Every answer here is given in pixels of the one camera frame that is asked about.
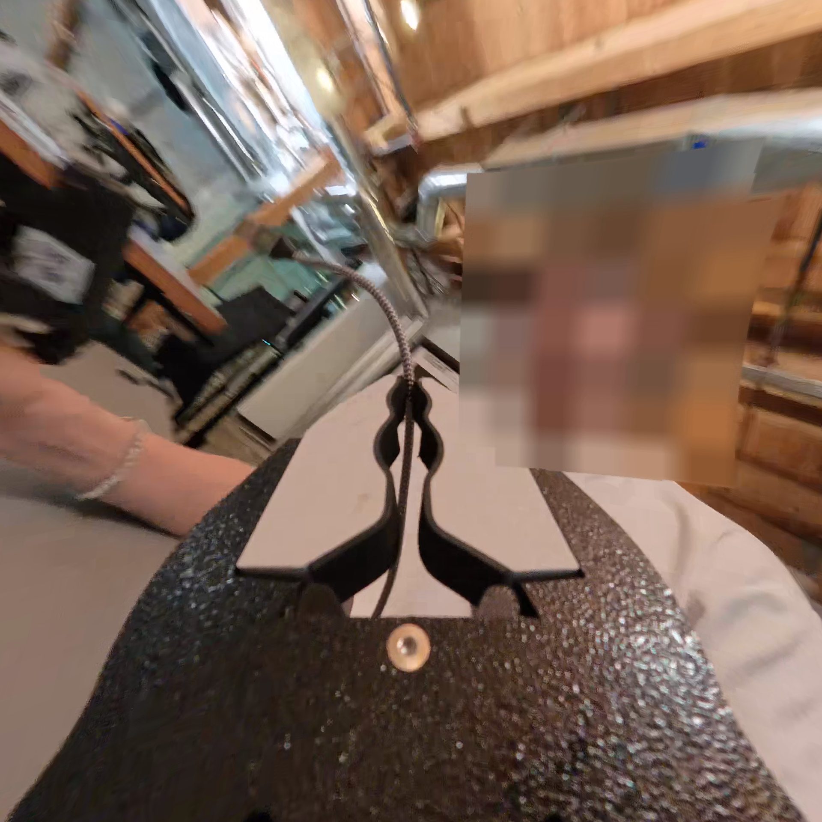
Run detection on person's right forearm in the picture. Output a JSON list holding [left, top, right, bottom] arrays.
[[122, 420, 254, 537]]

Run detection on white bead bracelet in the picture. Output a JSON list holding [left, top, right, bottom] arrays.
[[76, 417, 152, 502]]

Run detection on grey braided usb cable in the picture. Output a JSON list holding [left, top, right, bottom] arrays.
[[290, 252, 415, 619]]

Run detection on person's right hand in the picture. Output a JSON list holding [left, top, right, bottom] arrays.
[[0, 350, 141, 500]]

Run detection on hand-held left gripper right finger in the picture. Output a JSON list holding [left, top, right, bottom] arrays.
[[411, 379, 584, 606]]

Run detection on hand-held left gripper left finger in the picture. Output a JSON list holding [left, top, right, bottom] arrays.
[[235, 378, 408, 603]]

